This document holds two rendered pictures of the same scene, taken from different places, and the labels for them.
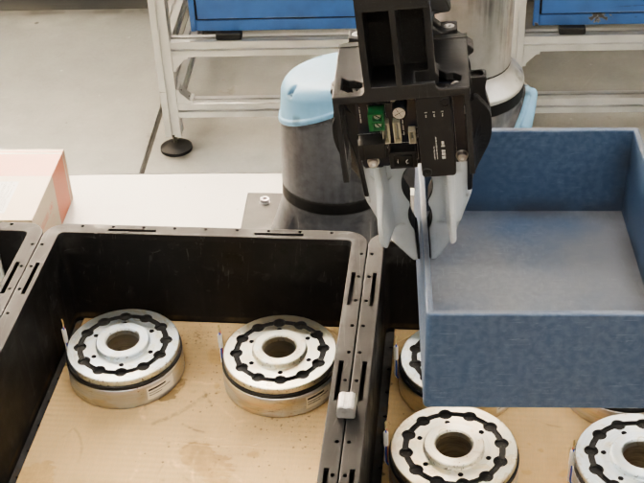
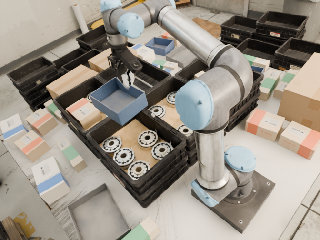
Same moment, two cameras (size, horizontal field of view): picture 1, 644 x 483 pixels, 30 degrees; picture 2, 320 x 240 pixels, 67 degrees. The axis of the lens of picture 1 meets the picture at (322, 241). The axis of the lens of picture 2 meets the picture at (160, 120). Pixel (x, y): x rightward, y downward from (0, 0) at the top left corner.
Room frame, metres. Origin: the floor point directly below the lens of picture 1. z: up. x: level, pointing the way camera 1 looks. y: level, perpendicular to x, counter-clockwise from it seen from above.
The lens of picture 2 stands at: (1.32, -0.56, 1.75)
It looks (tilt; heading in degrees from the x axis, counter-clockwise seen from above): 45 degrees down; 138
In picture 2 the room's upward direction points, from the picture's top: 12 degrees counter-clockwise
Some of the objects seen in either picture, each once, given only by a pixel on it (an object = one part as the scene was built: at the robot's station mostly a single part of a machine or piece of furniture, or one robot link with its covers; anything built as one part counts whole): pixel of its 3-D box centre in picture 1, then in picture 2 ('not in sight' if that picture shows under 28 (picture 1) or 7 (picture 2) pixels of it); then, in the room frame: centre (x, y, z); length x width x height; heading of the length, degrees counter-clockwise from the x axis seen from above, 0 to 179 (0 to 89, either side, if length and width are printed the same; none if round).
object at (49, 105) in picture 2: not in sight; (57, 111); (-0.10, -0.20, 0.73); 0.24 x 0.06 x 0.06; 177
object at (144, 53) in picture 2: not in sight; (141, 54); (-0.05, 0.59, 0.75); 0.20 x 0.12 x 0.09; 175
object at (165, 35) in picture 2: not in sight; (173, 37); (0.01, 0.95, 0.74); 0.16 x 0.12 x 0.07; 3
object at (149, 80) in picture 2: not in sight; (134, 83); (0.31, 0.19, 0.87); 0.40 x 0.30 x 0.11; 172
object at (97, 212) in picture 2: not in sight; (98, 219); (0.71, -0.50, 0.73); 0.27 x 0.20 x 0.05; 163
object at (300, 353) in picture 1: (279, 349); (185, 130); (0.81, 0.04, 0.86); 0.05 x 0.05 x 0.01
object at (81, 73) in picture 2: not in sight; (76, 88); (-0.11, 0.00, 0.78); 0.30 x 0.22 x 0.16; 89
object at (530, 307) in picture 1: (539, 256); (118, 99); (0.60, -0.14, 1.11); 0.20 x 0.15 x 0.07; 176
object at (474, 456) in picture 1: (453, 446); (147, 137); (0.68, -0.10, 0.86); 0.05 x 0.05 x 0.01
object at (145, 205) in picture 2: not in sight; (140, 158); (0.67, -0.17, 0.76); 0.40 x 0.30 x 0.12; 172
